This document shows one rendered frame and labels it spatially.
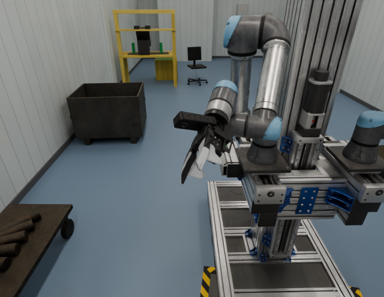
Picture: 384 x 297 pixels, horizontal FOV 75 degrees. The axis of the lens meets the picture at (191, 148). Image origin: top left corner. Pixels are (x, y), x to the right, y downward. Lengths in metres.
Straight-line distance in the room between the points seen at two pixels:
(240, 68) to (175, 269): 1.66
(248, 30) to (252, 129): 0.39
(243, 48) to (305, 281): 1.59
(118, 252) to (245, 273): 1.08
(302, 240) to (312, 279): 0.33
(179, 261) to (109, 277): 0.55
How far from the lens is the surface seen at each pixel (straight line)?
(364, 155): 1.46
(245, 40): 1.03
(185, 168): 0.62
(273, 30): 1.01
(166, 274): 2.21
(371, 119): 1.41
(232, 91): 0.78
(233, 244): 2.13
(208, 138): 0.59
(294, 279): 2.05
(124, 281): 2.24
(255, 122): 0.81
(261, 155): 1.24
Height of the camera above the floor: 1.82
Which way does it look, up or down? 29 degrees down
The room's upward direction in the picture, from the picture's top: straight up
